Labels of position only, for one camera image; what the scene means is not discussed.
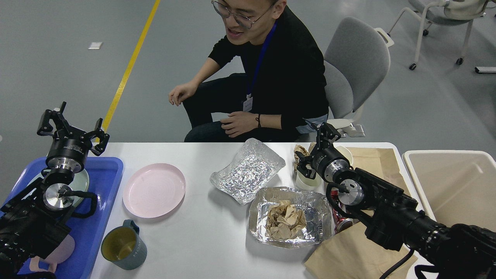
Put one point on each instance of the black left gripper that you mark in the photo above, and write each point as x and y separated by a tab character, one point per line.
69	151

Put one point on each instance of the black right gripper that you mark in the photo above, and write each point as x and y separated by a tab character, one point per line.
325	161

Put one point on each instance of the pink plate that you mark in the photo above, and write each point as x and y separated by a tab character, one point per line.
154	190

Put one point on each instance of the dark teal mug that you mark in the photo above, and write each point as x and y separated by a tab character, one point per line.
123	246

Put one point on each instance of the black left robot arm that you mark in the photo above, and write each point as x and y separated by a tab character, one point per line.
56	193

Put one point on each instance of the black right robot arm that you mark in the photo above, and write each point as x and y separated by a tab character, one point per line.
391	218

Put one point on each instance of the small crumpled brown paper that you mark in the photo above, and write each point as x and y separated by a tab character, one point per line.
304	151

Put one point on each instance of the white paper cup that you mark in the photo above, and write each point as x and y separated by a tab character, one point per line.
346	153
308	184

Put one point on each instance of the green plate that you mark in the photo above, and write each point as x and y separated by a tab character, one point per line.
80	183

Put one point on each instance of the empty crumpled foil tray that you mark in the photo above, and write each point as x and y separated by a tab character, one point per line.
250	170

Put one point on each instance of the foil tray with paper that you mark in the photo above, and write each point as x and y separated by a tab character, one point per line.
315	206

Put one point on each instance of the crumpled brown paper ball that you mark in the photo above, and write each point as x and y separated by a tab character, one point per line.
285	221

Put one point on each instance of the crushed red soda can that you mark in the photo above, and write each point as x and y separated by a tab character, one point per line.
341	222

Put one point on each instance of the person in black clothes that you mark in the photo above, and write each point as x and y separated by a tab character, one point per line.
263	80

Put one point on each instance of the white floor tag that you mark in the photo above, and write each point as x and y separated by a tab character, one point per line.
95	45

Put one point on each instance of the grey office chair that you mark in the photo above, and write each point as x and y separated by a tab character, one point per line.
356	62

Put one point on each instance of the brown paper bag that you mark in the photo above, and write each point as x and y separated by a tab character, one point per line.
349	254

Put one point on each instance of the pink mug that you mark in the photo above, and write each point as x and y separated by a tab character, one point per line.
59	255

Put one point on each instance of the beige plastic bin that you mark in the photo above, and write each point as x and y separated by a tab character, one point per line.
455	186

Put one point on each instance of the white object at right edge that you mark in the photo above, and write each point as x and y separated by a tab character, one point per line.
485	70

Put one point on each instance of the grey chair in background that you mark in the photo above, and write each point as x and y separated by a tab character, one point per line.
446	13

